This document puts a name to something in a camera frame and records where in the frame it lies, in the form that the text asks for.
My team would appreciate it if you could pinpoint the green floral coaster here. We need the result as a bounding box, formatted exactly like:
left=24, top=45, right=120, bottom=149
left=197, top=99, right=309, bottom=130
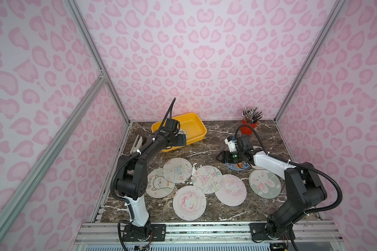
left=178, top=129, right=187, bottom=136

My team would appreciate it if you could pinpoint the blue cartoon coaster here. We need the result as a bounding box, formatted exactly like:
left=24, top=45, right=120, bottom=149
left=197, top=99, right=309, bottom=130
left=225, top=162, right=251, bottom=171

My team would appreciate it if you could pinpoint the pink floral doodle coaster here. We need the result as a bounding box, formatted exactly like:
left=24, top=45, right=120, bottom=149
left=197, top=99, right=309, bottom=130
left=192, top=165, right=223, bottom=195

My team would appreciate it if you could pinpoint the pink unicorn cloud coaster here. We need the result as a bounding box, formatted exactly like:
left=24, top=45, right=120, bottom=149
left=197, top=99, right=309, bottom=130
left=215, top=174, right=247, bottom=207

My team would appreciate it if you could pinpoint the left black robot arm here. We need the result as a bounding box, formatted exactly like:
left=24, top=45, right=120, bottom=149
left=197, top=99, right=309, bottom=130
left=110, top=99, right=186, bottom=240

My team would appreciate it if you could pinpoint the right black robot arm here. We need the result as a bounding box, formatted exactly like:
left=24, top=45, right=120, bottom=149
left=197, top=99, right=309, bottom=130
left=216, top=133, right=343, bottom=243

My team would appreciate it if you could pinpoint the yellow plastic storage box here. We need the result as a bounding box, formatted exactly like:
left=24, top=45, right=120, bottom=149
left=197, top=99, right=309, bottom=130
left=151, top=113, right=207, bottom=152

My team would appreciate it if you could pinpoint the red pen holder cup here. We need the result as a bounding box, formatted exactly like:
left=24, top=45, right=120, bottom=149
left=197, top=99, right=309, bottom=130
left=240, top=119, right=258, bottom=135

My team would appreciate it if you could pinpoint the butterfly doodle coaster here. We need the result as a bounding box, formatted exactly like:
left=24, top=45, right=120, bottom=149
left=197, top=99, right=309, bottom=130
left=162, top=158, right=193, bottom=184

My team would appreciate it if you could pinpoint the bundle of pens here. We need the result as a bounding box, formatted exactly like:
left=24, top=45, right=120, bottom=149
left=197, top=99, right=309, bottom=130
left=242, top=107, right=263, bottom=124

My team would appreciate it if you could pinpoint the grey stapler tool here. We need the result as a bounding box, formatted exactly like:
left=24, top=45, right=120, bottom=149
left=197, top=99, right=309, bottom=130
left=130, top=135, right=146, bottom=153

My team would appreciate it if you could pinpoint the grey-green bunny coaster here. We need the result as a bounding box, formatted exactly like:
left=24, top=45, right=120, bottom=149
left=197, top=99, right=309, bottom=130
left=249, top=169, right=282, bottom=199

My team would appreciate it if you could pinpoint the white sheep coaster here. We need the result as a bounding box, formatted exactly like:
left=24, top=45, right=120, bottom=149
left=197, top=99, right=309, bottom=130
left=146, top=168, right=175, bottom=198

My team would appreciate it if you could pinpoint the pink striped unicorn coaster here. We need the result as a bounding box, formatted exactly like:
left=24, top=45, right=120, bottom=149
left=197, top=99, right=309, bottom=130
left=173, top=186, right=207, bottom=221

